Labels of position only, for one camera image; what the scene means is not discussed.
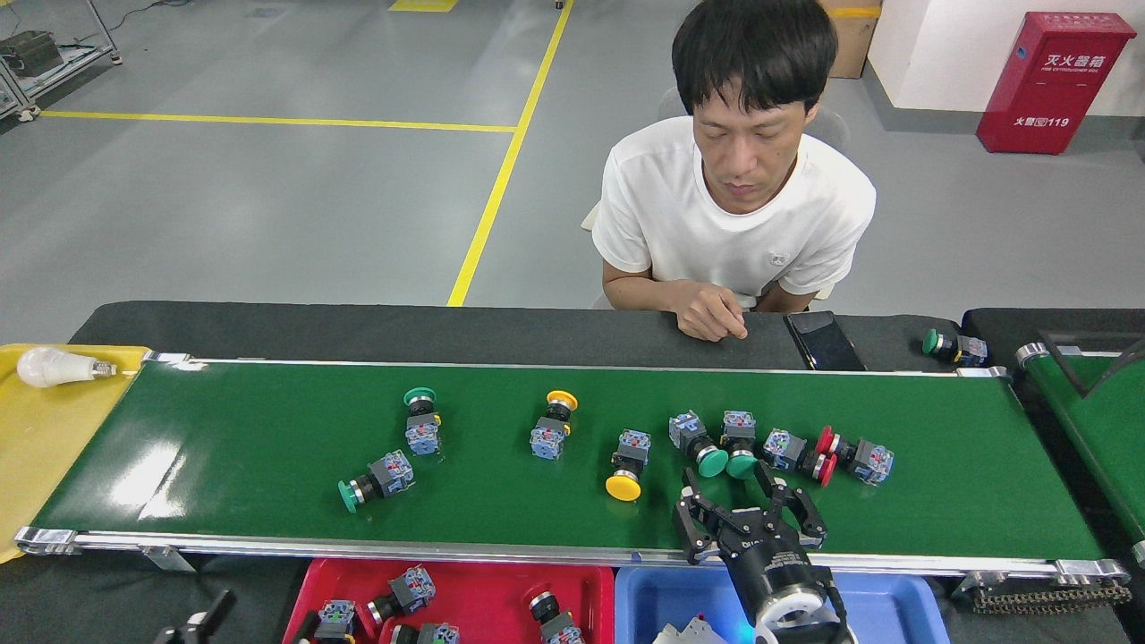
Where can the black smartphone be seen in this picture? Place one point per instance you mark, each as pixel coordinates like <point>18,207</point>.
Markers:
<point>823,340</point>

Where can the metal rack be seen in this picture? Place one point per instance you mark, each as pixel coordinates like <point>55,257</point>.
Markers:
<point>63,72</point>

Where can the person's left forearm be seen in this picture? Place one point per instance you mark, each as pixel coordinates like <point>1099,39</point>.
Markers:
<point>787,300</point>

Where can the yellow mushroom push button switch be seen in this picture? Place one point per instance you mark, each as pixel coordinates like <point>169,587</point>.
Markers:
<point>547,443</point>
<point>623,487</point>

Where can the person's right forearm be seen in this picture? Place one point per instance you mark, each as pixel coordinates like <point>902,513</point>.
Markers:
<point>640,291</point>

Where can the green mushroom push button switch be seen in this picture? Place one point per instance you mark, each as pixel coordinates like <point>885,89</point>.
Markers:
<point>971,351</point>
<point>713,462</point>
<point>741,465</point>
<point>392,474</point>
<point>422,436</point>

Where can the person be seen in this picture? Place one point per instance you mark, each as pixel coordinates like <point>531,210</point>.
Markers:
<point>662,215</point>

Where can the red fire extinguisher box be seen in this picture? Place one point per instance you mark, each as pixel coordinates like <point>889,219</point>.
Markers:
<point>1055,80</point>

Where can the white light bulb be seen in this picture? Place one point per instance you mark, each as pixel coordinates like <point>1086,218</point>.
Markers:
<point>49,367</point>

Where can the green feeder conveyor belt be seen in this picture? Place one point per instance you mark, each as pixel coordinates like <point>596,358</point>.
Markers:
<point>1109,447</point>

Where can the person's right hand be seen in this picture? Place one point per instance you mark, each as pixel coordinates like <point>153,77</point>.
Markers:
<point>707,309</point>

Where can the long green conveyor belt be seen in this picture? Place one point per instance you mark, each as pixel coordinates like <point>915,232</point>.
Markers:
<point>268,447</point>

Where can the white circuit breaker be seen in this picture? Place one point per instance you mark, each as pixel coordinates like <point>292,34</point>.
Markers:
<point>689,633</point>

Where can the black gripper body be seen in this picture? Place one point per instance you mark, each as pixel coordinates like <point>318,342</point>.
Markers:
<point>769,559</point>

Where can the cardboard box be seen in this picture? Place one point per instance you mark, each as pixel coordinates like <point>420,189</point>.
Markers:
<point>850,45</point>

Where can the yellow plastic tray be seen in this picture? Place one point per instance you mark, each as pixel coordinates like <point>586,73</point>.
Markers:
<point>54,447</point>

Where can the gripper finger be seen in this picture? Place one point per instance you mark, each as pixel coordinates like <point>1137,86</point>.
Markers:
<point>192,631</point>
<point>304,631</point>
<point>801,514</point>
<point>702,532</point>

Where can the red plastic tray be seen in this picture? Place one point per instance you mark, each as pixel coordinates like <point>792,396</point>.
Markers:
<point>483,595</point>

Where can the blue plastic tray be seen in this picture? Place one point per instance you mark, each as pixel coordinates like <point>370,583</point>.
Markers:
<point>894,613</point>

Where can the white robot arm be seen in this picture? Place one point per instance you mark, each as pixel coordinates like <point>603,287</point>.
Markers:
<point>796,617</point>

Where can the black guide frame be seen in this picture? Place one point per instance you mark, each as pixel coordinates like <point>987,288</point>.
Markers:
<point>1066,367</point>

